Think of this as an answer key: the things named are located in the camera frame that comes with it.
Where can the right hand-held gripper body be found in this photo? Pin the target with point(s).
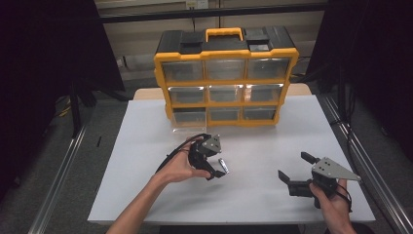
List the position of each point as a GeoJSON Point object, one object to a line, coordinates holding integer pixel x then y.
{"type": "Point", "coordinates": [328, 170]}

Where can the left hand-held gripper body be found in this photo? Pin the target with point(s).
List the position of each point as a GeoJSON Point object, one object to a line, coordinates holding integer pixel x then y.
{"type": "Point", "coordinates": [207, 148]}

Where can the small silver metal piece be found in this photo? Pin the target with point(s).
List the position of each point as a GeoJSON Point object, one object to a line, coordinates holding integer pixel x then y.
{"type": "Point", "coordinates": [223, 166]}

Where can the clear plastic drawer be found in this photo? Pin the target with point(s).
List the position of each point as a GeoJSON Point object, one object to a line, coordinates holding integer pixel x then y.
{"type": "Point", "coordinates": [190, 117]}

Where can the yellow black drawer organizer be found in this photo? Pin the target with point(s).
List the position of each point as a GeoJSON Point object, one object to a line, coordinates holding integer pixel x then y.
{"type": "Point", "coordinates": [224, 82]}

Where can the person's left hand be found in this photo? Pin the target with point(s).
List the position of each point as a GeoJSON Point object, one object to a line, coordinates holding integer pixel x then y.
{"type": "Point", "coordinates": [177, 167]}

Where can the person's right hand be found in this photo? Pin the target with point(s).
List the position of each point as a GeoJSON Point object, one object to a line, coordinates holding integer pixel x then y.
{"type": "Point", "coordinates": [334, 208]}

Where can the group of clear drawers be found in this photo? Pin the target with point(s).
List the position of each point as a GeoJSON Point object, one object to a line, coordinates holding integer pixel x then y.
{"type": "Point", "coordinates": [224, 69]}

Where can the small black floor item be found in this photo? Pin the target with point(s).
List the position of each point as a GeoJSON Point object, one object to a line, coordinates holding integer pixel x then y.
{"type": "Point", "coordinates": [99, 141]}

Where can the black curtain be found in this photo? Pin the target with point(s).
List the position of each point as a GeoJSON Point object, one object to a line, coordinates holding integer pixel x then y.
{"type": "Point", "coordinates": [39, 65]}
{"type": "Point", "coordinates": [383, 65]}

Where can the black metal stand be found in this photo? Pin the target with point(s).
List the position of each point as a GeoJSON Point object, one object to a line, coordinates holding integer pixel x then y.
{"type": "Point", "coordinates": [75, 110]}

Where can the black horizontal bar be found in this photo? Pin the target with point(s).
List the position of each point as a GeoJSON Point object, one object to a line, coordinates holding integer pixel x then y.
{"type": "Point", "coordinates": [146, 15]}

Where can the metal floor rail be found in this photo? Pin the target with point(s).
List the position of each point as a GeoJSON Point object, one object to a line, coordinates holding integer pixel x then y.
{"type": "Point", "coordinates": [56, 185]}
{"type": "Point", "coordinates": [367, 169]}

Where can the white wall socket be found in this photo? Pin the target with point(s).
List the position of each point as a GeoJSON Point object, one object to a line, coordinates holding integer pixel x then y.
{"type": "Point", "coordinates": [197, 4]}

